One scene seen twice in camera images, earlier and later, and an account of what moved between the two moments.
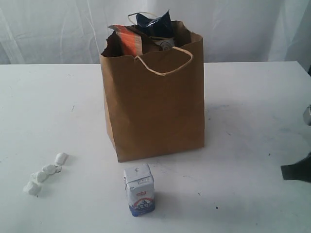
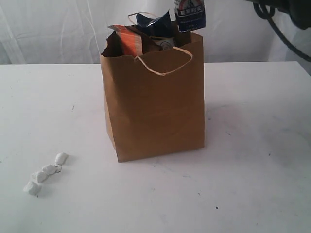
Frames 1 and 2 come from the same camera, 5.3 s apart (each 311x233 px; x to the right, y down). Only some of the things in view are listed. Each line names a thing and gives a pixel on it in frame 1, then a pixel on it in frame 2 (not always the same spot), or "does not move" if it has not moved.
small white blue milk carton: [139, 183] -> [190, 14]
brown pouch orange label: [125, 41] does not move
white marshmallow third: [39, 177] does not move
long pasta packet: [161, 26] does not move
